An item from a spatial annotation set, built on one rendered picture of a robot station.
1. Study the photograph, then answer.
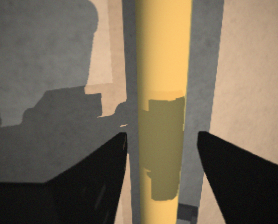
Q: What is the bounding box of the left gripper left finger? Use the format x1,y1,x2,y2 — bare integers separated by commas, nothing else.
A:
0,132,128,224

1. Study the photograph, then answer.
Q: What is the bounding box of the long yellow rod with olive band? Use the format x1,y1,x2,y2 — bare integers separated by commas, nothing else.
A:
135,0,198,224

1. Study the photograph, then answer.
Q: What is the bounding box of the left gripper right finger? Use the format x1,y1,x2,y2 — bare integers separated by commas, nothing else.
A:
197,131,278,224

